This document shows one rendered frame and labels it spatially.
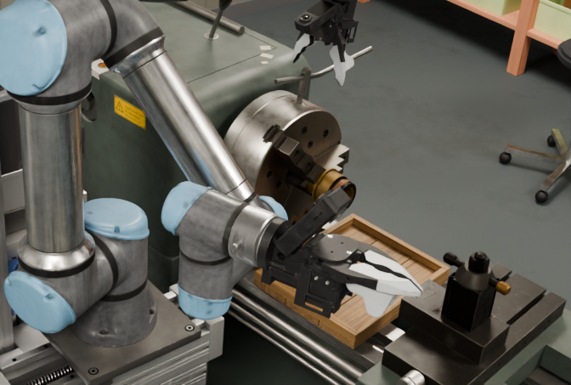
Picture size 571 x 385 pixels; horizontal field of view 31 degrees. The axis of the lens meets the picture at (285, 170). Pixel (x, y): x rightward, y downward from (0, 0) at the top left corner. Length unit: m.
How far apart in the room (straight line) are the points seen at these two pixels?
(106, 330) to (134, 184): 0.74
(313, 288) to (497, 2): 4.40
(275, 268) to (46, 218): 0.37
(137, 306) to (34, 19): 0.60
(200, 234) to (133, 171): 1.09
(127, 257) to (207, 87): 0.78
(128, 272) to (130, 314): 0.09
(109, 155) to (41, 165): 1.03
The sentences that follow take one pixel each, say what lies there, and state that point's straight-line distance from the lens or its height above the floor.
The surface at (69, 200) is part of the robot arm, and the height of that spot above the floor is 1.51.
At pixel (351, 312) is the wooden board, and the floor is 0.89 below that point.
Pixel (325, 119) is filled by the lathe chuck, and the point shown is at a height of 1.19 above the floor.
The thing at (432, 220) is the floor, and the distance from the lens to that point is 4.27.
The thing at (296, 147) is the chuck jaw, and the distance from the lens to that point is 2.29.
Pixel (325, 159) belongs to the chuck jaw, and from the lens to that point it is 2.43.
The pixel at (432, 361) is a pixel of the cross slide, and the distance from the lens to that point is 2.11.
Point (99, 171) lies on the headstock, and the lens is 2.55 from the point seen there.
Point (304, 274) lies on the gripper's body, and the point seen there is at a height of 1.56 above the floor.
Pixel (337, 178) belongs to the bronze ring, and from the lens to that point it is 2.33.
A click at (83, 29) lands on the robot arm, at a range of 1.40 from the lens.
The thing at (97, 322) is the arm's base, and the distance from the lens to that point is 1.77.
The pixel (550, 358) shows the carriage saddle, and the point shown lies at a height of 0.90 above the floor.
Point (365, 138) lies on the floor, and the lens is 4.78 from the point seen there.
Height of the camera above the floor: 2.35
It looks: 32 degrees down
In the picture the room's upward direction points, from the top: 6 degrees clockwise
